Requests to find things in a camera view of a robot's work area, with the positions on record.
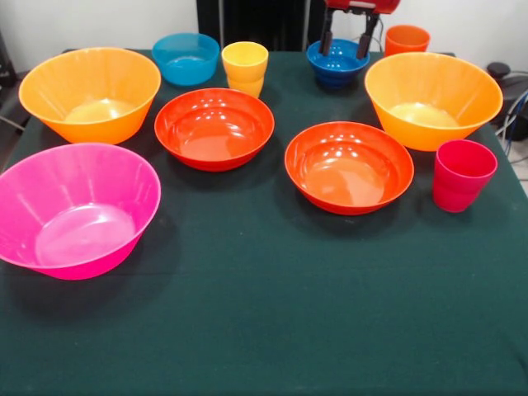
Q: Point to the large pink plastic bowl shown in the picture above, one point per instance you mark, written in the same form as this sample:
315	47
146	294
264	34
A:
82	185

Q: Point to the red plastic bowl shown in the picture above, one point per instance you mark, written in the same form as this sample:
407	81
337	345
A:
214	136
348	173

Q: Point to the yellow plastic cup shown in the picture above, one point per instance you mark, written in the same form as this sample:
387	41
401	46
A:
245	78

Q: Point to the dark green tablecloth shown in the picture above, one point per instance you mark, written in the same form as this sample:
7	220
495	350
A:
264	309

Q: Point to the light blue translucent bowl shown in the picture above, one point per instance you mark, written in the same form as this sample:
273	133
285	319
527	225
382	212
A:
185	70

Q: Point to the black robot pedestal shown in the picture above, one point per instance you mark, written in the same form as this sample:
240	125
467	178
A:
268	24

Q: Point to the orange plastic cup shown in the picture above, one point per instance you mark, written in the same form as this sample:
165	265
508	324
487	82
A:
406	41

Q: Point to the black chair base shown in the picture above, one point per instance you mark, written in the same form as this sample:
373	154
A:
499	69

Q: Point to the dark blue plastic bowl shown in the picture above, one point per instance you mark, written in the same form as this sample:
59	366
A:
336	70

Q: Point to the large orange plastic bowl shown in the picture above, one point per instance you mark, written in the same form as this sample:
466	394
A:
412	82
62	95

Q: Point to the crimson plastic cup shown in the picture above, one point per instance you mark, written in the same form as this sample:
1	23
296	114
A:
458	185

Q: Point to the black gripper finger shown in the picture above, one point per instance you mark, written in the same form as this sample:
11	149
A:
326	45
365	45

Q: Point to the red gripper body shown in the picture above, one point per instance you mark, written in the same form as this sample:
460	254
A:
363	6

